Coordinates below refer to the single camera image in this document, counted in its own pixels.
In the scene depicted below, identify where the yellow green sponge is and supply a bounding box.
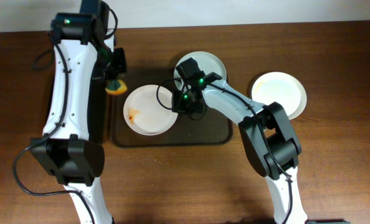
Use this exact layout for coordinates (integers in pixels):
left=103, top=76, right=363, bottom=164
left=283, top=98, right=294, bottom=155
left=105, top=80, right=127, bottom=95

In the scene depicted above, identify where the grey-white plate with sauce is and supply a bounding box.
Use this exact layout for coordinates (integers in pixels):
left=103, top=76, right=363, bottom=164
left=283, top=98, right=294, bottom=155
left=176, top=51, right=228, bottom=83

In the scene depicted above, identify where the white plate with sauce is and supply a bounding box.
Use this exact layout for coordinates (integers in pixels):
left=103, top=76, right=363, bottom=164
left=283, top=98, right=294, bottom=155
left=123, top=85, right=178, bottom=136

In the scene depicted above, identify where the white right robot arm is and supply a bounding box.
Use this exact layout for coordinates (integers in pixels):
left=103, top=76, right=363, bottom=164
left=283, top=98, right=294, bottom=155
left=172, top=58, right=308, bottom=223

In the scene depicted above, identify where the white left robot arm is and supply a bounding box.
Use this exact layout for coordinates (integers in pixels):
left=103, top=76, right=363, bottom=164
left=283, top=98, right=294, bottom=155
left=28, top=1, right=126, bottom=223

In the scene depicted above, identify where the brown plastic tray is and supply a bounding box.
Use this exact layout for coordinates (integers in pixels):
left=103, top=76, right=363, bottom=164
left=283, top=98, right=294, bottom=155
left=110, top=68, right=233, bottom=148

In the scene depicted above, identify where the black plastic tray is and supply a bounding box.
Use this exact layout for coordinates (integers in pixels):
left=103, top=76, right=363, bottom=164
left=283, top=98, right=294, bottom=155
left=44, top=72, right=111, bottom=146

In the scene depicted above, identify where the white plate at side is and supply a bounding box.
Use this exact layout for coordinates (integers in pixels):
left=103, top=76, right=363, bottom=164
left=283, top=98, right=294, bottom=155
left=250, top=72, right=307, bottom=119

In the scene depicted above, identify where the black object bottom edge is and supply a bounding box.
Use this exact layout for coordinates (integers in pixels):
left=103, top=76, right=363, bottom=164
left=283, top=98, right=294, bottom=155
left=305, top=220, right=351, bottom=224

